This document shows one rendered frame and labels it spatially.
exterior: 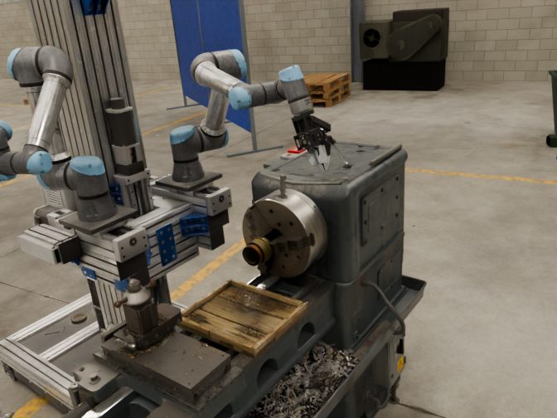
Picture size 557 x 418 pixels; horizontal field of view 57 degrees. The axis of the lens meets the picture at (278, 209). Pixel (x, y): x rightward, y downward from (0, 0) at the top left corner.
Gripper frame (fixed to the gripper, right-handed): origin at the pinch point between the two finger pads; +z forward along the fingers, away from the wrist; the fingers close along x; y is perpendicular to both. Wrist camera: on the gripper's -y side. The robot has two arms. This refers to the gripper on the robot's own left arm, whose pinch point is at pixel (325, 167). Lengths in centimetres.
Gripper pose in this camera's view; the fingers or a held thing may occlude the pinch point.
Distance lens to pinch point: 178.9
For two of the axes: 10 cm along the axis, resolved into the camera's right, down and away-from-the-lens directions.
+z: 3.3, 9.3, 1.7
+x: 7.4, -1.4, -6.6
